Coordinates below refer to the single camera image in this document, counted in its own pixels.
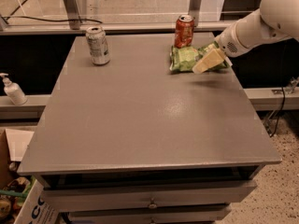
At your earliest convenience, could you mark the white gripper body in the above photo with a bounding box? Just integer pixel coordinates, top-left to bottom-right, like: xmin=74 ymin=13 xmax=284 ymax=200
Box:
xmin=215 ymin=21 xmax=250 ymax=57

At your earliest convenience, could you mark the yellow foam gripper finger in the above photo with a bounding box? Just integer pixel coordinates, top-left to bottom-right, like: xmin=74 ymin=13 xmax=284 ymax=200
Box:
xmin=192 ymin=49 xmax=232 ymax=74

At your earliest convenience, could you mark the green jalapeno chip bag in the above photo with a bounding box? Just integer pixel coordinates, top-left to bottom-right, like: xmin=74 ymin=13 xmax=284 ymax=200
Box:
xmin=170 ymin=41 xmax=219 ymax=72

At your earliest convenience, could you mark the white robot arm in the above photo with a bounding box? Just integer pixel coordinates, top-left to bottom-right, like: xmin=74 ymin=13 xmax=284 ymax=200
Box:
xmin=192 ymin=0 xmax=299 ymax=74

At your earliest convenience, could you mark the red coke can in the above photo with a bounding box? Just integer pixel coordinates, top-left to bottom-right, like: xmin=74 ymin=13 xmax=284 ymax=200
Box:
xmin=175 ymin=15 xmax=194 ymax=49

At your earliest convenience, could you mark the silver green soda can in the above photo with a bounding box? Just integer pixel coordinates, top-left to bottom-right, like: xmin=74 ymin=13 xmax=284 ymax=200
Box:
xmin=85 ymin=26 xmax=110 ymax=65

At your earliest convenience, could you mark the grey cabinet with drawers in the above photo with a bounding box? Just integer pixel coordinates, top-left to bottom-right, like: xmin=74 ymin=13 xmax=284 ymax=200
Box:
xmin=17 ymin=32 xmax=283 ymax=224

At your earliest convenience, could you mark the lower grey drawer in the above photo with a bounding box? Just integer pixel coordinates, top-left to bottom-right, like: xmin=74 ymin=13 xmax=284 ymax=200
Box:
xmin=69 ymin=204 xmax=231 ymax=224

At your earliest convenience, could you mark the grey drawer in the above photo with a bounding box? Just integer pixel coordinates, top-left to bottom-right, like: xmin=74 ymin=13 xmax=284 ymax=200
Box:
xmin=42 ymin=180 xmax=257 ymax=212
xmin=69 ymin=204 xmax=231 ymax=224

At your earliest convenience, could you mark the white pump sanitizer bottle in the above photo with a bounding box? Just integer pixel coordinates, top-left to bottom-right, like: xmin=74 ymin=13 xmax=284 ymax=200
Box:
xmin=0 ymin=73 xmax=27 ymax=105

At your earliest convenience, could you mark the upper grey drawer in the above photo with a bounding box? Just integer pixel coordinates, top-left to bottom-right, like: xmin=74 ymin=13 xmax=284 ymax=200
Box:
xmin=42 ymin=180 xmax=257 ymax=212

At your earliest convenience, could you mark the cardboard box with items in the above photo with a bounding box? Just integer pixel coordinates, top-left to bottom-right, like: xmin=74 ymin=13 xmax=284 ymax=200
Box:
xmin=0 ymin=129 xmax=58 ymax=224

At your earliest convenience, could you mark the metal window rail frame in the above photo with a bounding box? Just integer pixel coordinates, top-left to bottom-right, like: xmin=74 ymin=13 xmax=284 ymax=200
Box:
xmin=0 ymin=0 xmax=299 ymax=36

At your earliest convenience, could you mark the black cable on floor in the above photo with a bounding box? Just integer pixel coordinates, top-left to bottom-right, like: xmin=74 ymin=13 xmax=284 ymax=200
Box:
xmin=0 ymin=14 xmax=105 ymax=25

